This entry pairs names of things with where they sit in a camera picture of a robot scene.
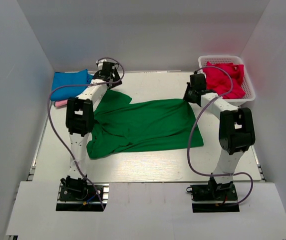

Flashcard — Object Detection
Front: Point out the folded pink t shirt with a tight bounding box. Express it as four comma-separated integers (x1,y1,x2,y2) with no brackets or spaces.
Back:
54,100,67,108

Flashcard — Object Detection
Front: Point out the green t shirt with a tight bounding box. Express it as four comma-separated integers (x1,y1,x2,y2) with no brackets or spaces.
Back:
87,90,204,159

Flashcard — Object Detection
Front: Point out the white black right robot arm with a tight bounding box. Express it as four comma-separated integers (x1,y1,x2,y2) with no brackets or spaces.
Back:
183,73,256,200

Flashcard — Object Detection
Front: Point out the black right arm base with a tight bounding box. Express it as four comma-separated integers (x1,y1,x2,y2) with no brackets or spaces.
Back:
186,184,240,213

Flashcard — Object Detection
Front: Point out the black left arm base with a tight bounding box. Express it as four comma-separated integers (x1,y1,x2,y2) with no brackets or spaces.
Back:
55,184,104,212

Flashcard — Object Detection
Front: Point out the white plastic basket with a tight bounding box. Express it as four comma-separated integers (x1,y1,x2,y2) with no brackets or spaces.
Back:
198,55,256,106

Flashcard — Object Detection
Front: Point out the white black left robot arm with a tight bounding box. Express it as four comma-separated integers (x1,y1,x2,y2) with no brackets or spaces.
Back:
65,58,123,180

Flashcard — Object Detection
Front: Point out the folded blue t shirt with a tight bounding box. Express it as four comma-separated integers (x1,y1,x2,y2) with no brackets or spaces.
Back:
50,69,93,102

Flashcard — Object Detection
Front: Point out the crumpled red t shirt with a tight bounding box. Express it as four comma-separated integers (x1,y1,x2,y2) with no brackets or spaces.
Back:
203,62,245,99

